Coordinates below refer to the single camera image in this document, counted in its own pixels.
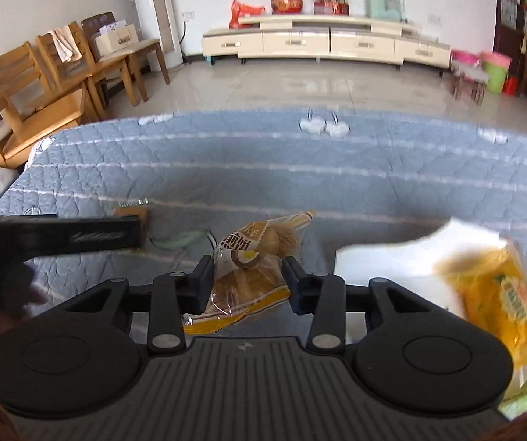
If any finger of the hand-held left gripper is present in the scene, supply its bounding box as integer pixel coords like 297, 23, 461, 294
0, 215, 143, 250

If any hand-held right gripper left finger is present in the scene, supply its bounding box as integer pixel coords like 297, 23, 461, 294
68, 255, 214, 355

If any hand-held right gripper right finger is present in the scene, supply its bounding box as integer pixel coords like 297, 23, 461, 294
282, 256, 430, 355

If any yellow small bread bag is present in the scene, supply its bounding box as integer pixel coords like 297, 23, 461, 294
183, 210, 316, 336

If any red label cracker packet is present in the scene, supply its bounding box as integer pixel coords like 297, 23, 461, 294
111, 197, 154, 251

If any white foam tray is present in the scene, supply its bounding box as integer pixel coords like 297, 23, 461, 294
334, 218, 527, 345

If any yellow jelly snack packet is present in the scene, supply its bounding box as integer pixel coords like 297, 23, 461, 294
433, 239, 527, 368

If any light green snack packet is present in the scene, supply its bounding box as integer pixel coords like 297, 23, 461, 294
498, 374, 527, 419

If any grey sofa cushion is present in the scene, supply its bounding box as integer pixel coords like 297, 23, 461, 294
0, 165, 20, 216

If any light wooden chair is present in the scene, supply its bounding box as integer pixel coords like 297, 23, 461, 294
36, 22, 142, 122
0, 41, 89, 115
0, 57, 85, 170

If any blue quilted blanket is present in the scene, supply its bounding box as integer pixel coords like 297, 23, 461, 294
0, 109, 527, 354

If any white towel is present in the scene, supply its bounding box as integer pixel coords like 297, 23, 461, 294
48, 25, 82, 62

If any white paper gift bag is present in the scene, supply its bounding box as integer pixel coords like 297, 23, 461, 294
95, 22, 139, 56

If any dark brown cushioned chair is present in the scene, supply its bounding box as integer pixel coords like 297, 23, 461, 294
81, 11, 172, 102

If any white tower air conditioner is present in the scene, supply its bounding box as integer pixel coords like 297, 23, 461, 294
128, 0, 186, 69

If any cream tv cabinet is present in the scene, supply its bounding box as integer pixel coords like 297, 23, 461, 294
201, 14, 452, 72

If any red plastic bag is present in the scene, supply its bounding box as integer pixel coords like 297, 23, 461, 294
229, 0, 265, 29

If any small wooden stool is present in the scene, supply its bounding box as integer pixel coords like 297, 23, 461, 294
449, 62, 487, 104

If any red ornate gift box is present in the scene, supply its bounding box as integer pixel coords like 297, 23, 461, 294
313, 0, 351, 16

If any pink plastic basin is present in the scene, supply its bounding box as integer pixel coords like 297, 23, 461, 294
451, 50, 481, 72

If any green plastic bucket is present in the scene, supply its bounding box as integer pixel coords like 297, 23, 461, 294
484, 62, 508, 93

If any mint green kitchen appliance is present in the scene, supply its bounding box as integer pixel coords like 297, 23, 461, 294
365, 0, 406, 21

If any pink plastic bucket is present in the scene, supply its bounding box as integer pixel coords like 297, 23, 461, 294
480, 52, 512, 69

